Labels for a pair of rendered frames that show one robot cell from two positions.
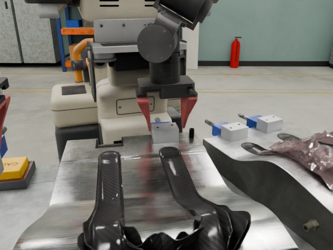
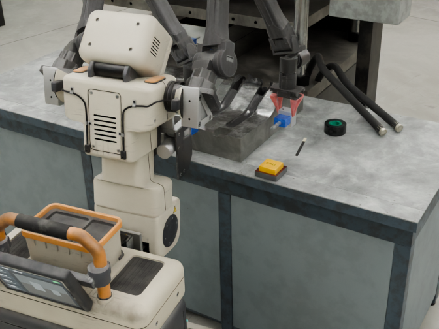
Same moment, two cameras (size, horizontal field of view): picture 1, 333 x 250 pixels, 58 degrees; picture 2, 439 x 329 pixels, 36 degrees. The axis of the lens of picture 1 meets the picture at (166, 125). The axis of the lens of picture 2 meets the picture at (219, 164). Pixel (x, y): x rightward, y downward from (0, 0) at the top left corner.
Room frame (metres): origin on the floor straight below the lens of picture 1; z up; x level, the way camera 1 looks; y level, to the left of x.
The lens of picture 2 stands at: (2.07, 1.46, 1.89)
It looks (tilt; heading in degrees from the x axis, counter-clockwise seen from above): 29 degrees down; 221
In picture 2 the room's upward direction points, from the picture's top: 1 degrees counter-clockwise
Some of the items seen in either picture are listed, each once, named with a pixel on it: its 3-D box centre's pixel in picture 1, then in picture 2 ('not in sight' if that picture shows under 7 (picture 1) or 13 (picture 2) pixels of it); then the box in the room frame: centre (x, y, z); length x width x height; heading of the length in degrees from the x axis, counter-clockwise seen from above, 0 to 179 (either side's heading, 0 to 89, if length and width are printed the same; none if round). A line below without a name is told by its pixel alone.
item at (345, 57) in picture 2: not in sight; (225, 46); (-0.45, -0.71, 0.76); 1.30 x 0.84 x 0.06; 100
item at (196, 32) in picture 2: not in sight; (226, 29); (-0.38, -0.65, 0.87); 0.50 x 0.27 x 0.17; 10
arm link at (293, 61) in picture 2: not in sight; (289, 63); (0.37, 0.27, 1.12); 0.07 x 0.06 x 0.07; 6
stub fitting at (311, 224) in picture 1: (310, 225); not in sight; (0.35, -0.21, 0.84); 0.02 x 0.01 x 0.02; 117
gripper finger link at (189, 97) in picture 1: (176, 105); not in sight; (0.56, -0.02, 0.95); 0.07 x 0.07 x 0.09; 9
